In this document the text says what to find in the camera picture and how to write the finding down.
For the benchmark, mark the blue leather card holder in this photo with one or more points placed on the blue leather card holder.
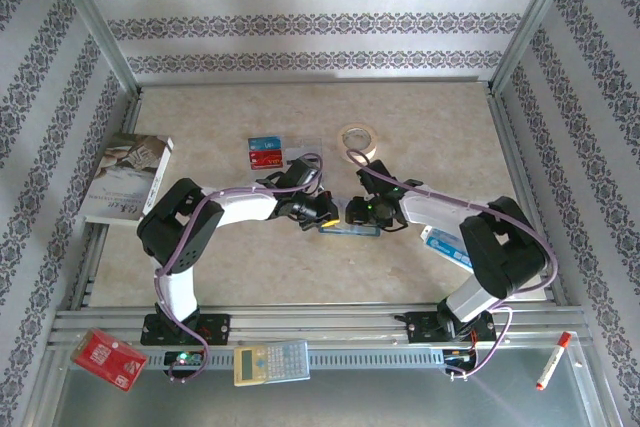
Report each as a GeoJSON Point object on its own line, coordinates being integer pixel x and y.
{"type": "Point", "coordinates": [350, 231]}

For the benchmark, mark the clear acrylic card organizer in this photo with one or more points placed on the clear acrylic card organizer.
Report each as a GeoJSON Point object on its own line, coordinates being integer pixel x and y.
{"type": "Point", "coordinates": [255, 174]}

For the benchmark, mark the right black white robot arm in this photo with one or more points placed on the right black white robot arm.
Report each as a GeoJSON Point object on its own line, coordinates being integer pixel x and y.
{"type": "Point", "coordinates": [500, 247]}

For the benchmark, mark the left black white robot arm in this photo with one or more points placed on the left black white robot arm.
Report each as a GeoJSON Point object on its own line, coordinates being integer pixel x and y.
{"type": "Point", "coordinates": [180, 227]}

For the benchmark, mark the red credit card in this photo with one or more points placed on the red credit card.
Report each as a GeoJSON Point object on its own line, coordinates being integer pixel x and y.
{"type": "Point", "coordinates": [265, 160]}

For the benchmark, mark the blue credit card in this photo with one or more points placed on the blue credit card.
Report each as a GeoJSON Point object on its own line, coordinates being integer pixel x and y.
{"type": "Point", "coordinates": [265, 144]}

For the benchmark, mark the beige masking tape roll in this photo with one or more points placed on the beige masking tape roll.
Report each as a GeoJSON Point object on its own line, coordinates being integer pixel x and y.
{"type": "Point", "coordinates": [357, 139]}

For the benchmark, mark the white blue carton box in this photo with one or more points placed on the white blue carton box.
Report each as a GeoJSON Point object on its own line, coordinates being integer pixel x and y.
{"type": "Point", "coordinates": [445, 244]}

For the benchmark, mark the beige grey calculator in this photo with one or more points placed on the beige grey calculator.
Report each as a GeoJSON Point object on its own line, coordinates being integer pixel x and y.
{"type": "Point", "coordinates": [270, 362]}

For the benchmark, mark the white paperback book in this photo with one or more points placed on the white paperback book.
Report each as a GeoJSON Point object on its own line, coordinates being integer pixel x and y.
{"type": "Point", "coordinates": [127, 167]}

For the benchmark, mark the grey sheet metal tray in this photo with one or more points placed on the grey sheet metal tray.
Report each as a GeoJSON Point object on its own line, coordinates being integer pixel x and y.
{"type": "Point", "coordinates": [350, 402]}

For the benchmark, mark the red white marker pen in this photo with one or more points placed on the red white marker pen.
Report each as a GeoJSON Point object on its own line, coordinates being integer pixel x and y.
{"type": "Point", "coordinates": [552, 362]}

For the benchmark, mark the red cardboard box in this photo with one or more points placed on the red cardboard box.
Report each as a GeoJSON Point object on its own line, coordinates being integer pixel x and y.
{"type": "Point", "coordinates": [107, 359]}

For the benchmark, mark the aluminium back rail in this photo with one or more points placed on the aluminium back rail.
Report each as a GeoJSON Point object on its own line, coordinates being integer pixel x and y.
{"type": "Point", "coordinates": [300, 81]}

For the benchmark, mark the aluminium mounting rail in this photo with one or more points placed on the aluminium mounting rail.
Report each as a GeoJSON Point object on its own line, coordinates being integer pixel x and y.
{"type": "Point", "coordinates": [320, 319]}

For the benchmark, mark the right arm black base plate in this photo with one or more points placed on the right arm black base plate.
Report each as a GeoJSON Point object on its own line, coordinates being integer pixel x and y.
{"type": "Point", "coordinates": [422, 329]}

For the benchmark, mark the right aluminium side rail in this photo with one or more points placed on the right aluminium side rail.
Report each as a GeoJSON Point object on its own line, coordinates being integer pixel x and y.
{"type": "Point", "coordinates": [511, 147]}

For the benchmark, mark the aluminium side rail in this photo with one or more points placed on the aluminium side rail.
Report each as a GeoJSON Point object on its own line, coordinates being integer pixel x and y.
{"type": "Point", "coordinates": [511, 147]}
{"type": "Point", "coordinates": [129, 122]}

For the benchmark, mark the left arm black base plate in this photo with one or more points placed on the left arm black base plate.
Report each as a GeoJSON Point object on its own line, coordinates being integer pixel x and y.
{"type": "Point", "coordinates": [215, 329]}

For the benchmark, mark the left aluminium side rail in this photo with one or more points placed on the left aluminium side rail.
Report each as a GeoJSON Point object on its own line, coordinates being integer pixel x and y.
{"type": "Point", "coordinates": [129, 122]}

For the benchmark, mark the right aluminium frame post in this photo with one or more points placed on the right aluminium frame post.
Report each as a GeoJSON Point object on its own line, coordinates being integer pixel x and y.
{"type": "Point", "coordinates": [529, 22]}

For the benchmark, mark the aluminium frame post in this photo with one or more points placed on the aluminium frame post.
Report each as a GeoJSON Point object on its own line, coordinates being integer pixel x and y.
{"type": "Point", "coordinates": [529, 22]}
{"type": "Point", "coordinates": [96, 22]}

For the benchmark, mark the left aluminium frame post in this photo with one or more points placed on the left aluminium frame post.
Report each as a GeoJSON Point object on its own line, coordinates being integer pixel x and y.
{"type": "Point", "coordinates": [96, 22]}

